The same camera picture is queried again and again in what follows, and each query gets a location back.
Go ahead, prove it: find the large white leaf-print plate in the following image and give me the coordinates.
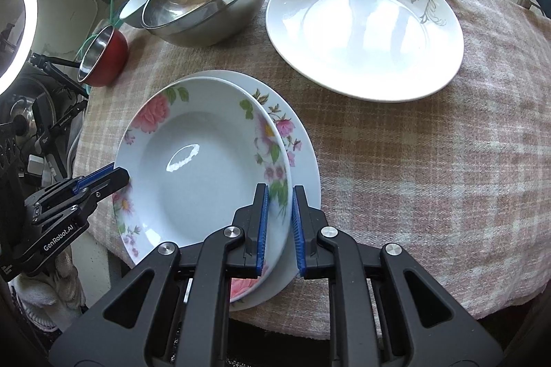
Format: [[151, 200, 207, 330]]
[[264, 0, 465, 103]]

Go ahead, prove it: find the pink plaid cloth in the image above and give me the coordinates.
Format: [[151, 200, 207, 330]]
[[73, 0, 551, 339]]

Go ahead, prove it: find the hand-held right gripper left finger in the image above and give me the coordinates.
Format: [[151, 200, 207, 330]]
[[49, 183, 271, 367]]

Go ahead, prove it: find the deep floral plate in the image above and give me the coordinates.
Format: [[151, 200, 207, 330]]
[[113, 77, 293, 303]]

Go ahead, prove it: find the glass pot lid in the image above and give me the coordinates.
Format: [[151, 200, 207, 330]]
[[0, 74, 56, 144]]

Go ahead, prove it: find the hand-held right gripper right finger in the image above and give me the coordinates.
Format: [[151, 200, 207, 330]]
[[292, 185, 504, 367]]

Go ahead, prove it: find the ring light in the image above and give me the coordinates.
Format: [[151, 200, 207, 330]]
[[0, 0, 39, 95]]

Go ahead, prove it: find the small red steel bowl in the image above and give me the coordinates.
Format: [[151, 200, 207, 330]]
[[77, 24, 130, 88]]

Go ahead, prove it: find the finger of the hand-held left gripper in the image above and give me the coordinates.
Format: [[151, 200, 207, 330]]
[[83, 168, 131, 203], [71, 162, 116, 195]]

